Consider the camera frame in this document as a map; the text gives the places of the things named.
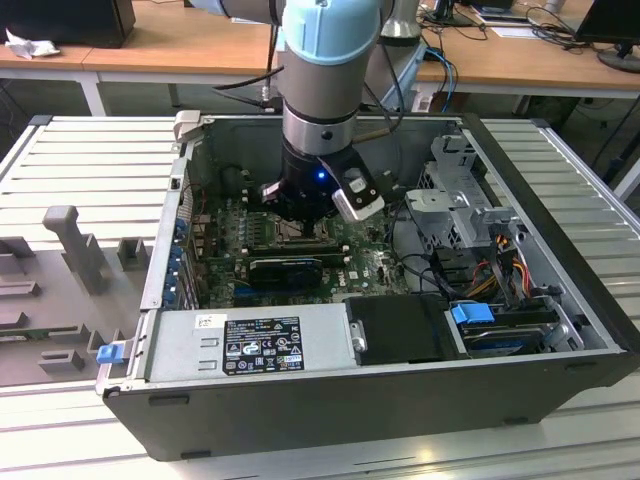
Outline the green RAM stick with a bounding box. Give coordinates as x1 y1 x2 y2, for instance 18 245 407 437
0 327 51 344

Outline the black plastic shroud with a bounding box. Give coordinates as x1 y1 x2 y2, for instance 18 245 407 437
344 294 471 366

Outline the black box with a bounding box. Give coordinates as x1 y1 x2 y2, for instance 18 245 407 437
0 0 137 50

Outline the crumpled white paper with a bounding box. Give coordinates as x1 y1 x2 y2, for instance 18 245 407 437
4 27 62 60

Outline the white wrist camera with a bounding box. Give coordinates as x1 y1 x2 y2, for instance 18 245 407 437
319 155 387 223

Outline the silver drive cage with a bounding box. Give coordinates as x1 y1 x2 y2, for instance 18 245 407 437
402 133 531 301

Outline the green motherboard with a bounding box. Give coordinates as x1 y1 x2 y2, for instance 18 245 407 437
192 192 416 309

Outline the blue cable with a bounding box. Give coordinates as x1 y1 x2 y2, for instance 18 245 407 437
424 47 457 114

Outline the black graphics card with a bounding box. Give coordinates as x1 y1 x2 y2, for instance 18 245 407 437
248 257 324 291

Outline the black cylindrical component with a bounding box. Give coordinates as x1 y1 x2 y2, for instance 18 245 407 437
221 166 244 197

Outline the metal socket cover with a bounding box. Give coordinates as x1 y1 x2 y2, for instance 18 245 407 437
274 215 332 243

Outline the black monitor stand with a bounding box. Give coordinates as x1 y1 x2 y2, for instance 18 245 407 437
424 0 475 27

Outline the yellow red wire bundle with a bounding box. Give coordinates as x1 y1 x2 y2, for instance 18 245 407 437
492 234 532 294

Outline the grey parts rack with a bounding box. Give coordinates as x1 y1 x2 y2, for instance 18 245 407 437
0 204 156 389

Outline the grey case handle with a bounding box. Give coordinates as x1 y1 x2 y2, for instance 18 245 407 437
172 110 204 146

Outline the CPU socket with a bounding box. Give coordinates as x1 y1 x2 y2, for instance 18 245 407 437
272 212 335 245

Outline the white paper sheet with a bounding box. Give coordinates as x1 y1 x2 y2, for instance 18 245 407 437
492 22 539 39

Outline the black open PC case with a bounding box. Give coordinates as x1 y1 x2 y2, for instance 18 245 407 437
94 110 640 464

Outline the black monitor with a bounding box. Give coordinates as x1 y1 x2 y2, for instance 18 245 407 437
574 0 640 75

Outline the hard disk in blue carrier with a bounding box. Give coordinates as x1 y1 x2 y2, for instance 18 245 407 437
448 301 549 360

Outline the silver power supply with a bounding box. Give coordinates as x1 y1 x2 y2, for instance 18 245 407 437
144 302 361 384

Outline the wooden desk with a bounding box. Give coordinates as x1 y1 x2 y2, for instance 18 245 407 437
0 42 109 119
79 0 640 119

